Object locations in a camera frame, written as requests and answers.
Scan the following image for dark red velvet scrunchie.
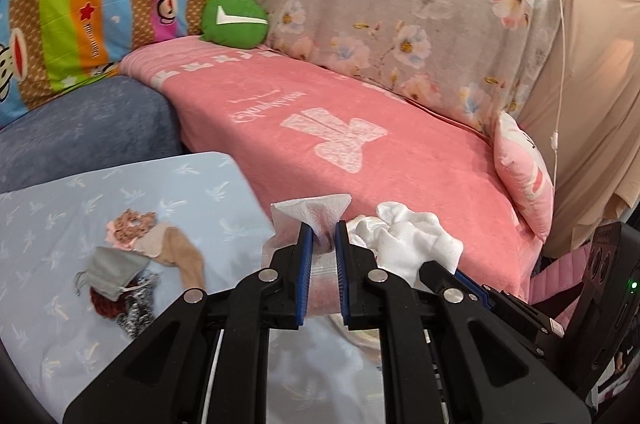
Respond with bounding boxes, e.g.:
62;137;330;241
89;288;127;320

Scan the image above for white satin scrunchie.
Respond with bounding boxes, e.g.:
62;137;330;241
346;201;464;290

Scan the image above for grey drawstring pouch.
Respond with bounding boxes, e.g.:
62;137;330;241
74;247;150;302

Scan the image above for pink white wet wipe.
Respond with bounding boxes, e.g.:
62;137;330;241
262;193;352;316

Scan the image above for pink quilted jacket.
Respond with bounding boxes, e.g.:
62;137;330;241
529;244;590;329

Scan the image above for black white patterned scrunchie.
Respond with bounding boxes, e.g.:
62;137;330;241
116;273;160;340

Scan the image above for beige stocking sock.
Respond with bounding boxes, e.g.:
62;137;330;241
134;223;206;290

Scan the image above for light blue palm pillow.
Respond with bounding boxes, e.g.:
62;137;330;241
1;152;384;423

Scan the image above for pink folded cloth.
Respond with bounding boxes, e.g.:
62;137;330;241
105;221;137;252

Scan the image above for tan ruffled scrunchie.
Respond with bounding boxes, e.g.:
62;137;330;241
114;209;157;239

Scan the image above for pink cartoon small pillow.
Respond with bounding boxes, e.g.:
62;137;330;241
494;111;554;243

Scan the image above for beige curtain sheet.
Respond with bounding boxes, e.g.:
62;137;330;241
518;0;639;259

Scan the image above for pink towel blanket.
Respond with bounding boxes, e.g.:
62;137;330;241
118;36;541;299

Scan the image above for dark blue velvet pillow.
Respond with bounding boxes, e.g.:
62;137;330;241
1;77;182;192

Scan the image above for green round plush cushion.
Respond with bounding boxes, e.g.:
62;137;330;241
201;0;269;50

